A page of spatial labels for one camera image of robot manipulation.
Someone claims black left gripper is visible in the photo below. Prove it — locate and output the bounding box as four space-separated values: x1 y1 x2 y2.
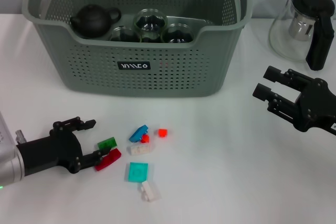
16 115 111 175

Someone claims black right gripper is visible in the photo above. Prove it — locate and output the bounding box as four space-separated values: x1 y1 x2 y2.
252 66 336 136

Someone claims green toy brick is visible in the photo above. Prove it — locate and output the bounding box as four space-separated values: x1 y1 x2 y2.
97 136 118 151

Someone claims dark red long brick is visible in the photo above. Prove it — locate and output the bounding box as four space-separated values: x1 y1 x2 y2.
94 148 122 172

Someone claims glass teacup black base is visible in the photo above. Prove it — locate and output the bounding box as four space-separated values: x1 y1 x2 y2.
132 8 168 43
109 25 139 42
161 23 195 44

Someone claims grey perforated storage basket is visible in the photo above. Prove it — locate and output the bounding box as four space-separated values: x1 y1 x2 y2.
22 0 254 98

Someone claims blue toy brick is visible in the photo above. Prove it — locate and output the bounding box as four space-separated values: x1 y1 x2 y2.
128 125 149 143

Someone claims white flat toy brick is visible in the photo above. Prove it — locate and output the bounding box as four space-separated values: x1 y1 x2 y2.
127 144 153 156

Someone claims teal square toy plate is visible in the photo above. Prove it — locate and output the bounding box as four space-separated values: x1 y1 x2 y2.
127 162 149 184

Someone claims silver left gripper stud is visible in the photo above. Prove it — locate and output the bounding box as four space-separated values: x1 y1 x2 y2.
15 129 27 144

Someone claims white studded toy brick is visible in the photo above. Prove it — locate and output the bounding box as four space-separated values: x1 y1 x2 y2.
140 181 161 202

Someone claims black clay teapot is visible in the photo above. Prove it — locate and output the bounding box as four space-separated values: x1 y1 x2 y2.
69 4 122 38

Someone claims glass teapot black handle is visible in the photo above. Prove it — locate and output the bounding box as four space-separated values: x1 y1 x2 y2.
268 0 336 71

